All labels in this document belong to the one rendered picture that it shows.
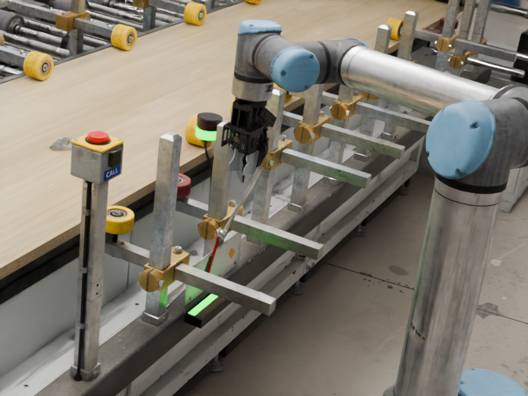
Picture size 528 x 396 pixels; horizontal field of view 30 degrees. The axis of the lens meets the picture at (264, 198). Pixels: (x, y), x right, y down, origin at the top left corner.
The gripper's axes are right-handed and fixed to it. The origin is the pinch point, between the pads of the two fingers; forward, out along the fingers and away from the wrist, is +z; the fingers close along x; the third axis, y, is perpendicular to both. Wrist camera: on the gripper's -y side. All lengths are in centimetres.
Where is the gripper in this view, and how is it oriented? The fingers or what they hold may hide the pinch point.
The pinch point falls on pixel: (245, 176)
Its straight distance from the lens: 226.5
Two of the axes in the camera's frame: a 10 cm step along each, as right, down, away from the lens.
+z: -1.2, 9.0, 4.2
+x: 8.8, 3.0, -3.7
